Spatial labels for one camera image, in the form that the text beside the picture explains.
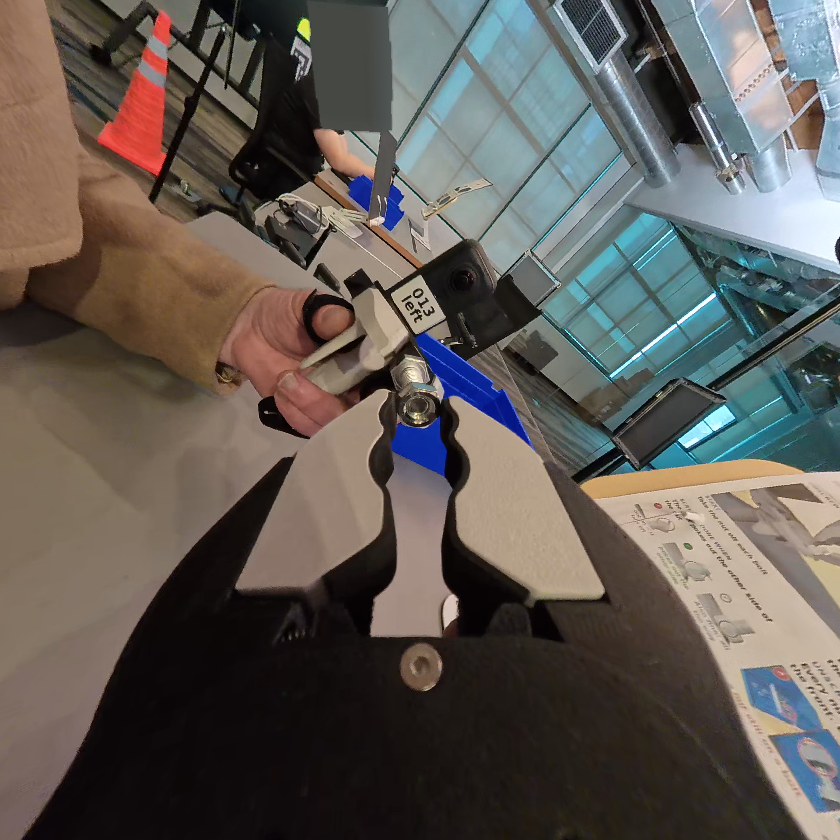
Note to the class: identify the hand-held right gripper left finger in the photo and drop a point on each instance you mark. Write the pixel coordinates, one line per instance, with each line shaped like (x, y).
(315, 512)

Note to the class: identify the printed instruction sheet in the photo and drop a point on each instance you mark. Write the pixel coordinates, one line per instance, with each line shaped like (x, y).
(754, 623)

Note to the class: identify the rectangular metal duct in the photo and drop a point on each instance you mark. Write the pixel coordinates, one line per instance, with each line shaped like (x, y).
(728, 65)

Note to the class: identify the white air vent grille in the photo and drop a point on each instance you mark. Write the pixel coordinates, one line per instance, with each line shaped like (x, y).
(594, 29)

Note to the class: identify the steel hex bolt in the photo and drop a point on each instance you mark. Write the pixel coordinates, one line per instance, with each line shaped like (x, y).
(408, 375)

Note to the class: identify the person's left hand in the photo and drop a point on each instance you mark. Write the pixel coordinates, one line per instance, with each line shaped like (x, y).
(269, 341)

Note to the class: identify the blue plastic bin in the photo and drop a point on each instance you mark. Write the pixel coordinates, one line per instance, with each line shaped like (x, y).
(361, 193)
(472, 394)

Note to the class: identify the orange traffic cone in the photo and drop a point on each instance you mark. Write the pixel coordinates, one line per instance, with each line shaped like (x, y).
(141, 111)

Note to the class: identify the steel hex nut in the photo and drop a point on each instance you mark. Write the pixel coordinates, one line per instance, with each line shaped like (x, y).
(430, 400)

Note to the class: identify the grey flat bar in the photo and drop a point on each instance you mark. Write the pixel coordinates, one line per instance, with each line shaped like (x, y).
(384, 170)

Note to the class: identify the black flat panel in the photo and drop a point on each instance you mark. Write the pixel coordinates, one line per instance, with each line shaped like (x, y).
(663, 420)

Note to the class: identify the black tilted stand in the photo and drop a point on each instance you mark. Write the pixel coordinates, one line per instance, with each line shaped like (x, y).
(533, 279)

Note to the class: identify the round metal duct pipe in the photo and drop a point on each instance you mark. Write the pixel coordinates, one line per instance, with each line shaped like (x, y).
(633, 111)

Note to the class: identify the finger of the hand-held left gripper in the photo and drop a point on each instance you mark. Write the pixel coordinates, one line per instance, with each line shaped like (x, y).
(384, 325)

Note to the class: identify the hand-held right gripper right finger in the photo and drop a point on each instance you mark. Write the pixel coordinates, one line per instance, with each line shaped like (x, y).
(518, 531)

